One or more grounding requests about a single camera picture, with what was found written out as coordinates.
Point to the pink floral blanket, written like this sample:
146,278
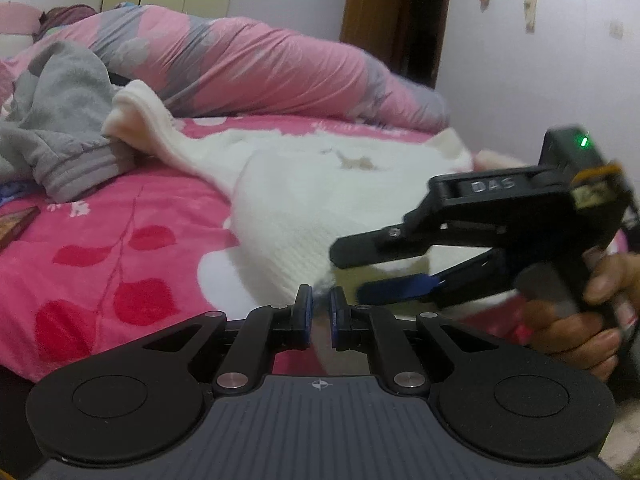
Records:
125,260

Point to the grey knit sweatshirt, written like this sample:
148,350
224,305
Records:
60,105

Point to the person's right hand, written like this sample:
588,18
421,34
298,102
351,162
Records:
565,340

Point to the cream fleece garment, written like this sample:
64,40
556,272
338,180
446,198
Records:
290,195

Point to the pink white headboard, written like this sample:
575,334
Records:
15,20

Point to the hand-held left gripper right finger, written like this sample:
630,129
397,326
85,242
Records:
334,322

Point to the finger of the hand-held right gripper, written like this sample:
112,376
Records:
395,289
380,247

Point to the pink grey quilt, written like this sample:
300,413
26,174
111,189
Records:
240,65

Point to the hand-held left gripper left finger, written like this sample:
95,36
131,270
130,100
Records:
306,320

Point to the maroon cloth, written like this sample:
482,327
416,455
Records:
67,15

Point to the black smartphone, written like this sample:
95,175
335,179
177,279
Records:
15,225

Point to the wooden door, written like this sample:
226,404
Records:
380,10

